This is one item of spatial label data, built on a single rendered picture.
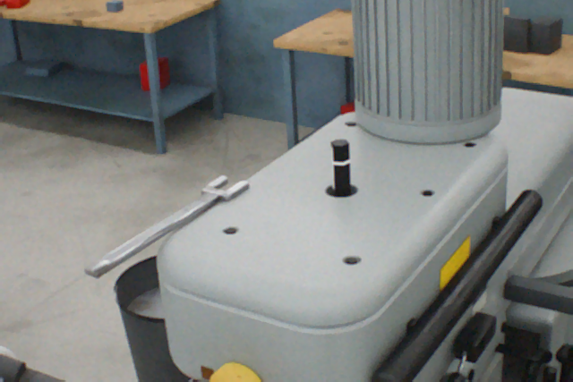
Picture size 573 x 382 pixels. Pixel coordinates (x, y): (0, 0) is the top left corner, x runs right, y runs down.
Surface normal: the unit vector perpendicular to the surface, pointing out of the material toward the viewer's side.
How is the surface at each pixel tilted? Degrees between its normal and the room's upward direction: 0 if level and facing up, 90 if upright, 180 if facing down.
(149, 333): 94
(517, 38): 90
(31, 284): 0
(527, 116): 0
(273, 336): 90
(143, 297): 0
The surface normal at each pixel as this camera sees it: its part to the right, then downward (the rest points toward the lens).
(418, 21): -0.30, 0.41
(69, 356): -0.06, -0.91
